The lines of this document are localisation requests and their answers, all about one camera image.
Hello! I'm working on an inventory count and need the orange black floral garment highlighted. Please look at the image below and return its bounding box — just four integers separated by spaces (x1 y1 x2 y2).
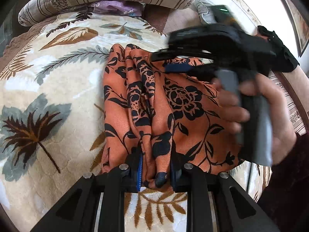
101 44 241 189

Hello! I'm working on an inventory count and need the person's right hand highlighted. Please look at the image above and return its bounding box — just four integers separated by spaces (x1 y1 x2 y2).
212 73 296 165

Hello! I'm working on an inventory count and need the grey pillow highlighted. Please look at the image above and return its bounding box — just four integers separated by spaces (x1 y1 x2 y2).
194 0 216 25

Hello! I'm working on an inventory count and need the mauve bed sheet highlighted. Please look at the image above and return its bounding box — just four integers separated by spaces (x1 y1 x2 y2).
142 4 201 35

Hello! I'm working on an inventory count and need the striped beige cloth at right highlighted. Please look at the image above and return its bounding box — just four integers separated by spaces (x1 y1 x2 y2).
269 71 308 135

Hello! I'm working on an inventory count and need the purple cloth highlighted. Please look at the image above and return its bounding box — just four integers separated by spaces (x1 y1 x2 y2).
89 0 143 17

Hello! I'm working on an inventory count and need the cream leaf-pattern blanket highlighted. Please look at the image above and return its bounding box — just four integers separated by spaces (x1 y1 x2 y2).
1 13 271 231

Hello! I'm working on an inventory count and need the framed wall picture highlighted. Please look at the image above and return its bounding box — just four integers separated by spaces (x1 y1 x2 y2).
284 0 308 57

